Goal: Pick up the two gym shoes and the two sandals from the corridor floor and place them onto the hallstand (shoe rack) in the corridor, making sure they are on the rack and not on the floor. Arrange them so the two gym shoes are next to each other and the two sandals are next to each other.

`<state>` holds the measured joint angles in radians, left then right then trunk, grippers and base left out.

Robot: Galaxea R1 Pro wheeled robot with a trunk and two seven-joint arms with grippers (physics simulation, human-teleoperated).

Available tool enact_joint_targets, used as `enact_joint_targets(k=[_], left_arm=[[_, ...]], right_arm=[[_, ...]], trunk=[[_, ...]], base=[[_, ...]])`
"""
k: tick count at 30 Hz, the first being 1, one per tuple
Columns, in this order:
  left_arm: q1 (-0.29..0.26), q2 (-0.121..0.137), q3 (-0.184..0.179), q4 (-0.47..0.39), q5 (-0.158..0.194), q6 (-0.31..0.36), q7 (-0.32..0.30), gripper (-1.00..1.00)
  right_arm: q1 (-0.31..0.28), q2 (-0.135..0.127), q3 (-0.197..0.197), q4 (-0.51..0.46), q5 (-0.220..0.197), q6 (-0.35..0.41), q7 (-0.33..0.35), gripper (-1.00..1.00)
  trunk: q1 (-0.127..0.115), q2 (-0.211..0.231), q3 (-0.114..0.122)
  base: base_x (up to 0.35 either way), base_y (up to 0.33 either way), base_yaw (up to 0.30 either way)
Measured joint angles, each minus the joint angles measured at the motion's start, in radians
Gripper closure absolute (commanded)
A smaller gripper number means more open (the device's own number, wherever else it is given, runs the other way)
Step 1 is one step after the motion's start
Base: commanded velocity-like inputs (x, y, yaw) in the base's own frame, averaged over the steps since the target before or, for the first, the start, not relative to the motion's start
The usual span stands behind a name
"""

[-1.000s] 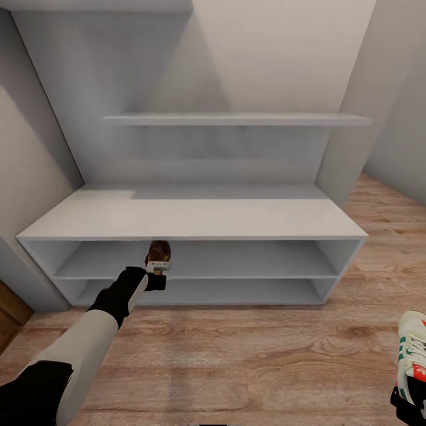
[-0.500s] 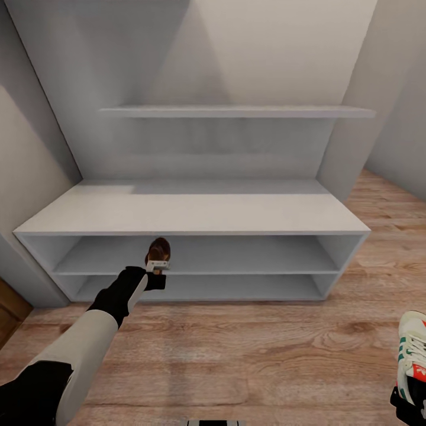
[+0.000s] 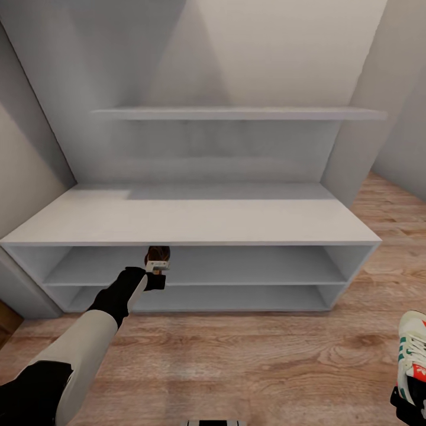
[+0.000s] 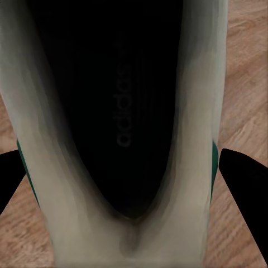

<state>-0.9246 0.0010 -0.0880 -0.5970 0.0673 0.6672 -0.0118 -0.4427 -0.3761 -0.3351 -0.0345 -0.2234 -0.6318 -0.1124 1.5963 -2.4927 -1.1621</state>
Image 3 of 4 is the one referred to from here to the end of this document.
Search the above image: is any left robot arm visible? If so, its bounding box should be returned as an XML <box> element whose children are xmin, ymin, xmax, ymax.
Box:
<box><xmin>0</xmin><ymin>261</ymin><xmax>171</xmax><ymax>426</ymax></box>

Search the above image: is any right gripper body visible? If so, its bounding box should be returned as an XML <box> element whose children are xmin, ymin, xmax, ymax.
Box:
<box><xmin>396</xmin><ymin>395</ymin><xmax>426</xmax><ymax>426</ymax></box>

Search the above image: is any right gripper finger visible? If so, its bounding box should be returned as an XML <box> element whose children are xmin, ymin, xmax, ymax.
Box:
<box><xmin>390</xmin><ymin>386</ymin><xmax>399</xmax><ymax>408</ymax></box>

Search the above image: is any sandal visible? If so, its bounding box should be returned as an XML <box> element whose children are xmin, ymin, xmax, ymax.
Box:
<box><xmin>144</xmin><ymin>246</ymin><xmax>170</xmax><ymax>275</ymax></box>

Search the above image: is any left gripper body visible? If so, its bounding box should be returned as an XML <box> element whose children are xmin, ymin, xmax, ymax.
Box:
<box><xmin>145</xmin><ymin>272</ymin><xmax>166</xmax><ymax>291</ymax></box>

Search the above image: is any gym shoe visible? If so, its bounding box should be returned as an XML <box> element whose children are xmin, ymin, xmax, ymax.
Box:
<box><xmin>396</xmin><ymin>311</ymin><xmax>426</xmax><ymax>410</ymax></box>

